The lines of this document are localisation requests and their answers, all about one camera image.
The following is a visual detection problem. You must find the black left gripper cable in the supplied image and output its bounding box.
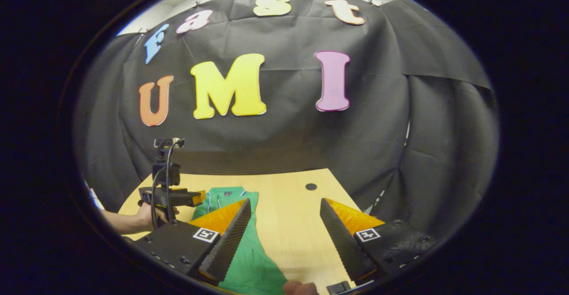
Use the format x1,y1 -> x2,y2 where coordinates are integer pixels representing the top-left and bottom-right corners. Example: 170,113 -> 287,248
150,140 -> 178,230

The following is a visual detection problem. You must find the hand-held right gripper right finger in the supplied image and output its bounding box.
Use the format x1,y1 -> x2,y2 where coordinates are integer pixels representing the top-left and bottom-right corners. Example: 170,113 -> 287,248
319,198 -> 438,287

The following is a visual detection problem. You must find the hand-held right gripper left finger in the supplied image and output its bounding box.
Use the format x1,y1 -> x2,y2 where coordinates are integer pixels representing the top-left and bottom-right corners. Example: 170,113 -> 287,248
132,198 -> 252,285

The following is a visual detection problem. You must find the green T-shirt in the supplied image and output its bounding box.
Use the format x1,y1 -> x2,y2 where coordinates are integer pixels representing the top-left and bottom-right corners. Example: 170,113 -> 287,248
192,186 -> 289,295

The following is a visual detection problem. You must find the black backdrop cloth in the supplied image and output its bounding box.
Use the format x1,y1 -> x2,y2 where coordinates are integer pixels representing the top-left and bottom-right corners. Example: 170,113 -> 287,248
73,0 -> 501,242

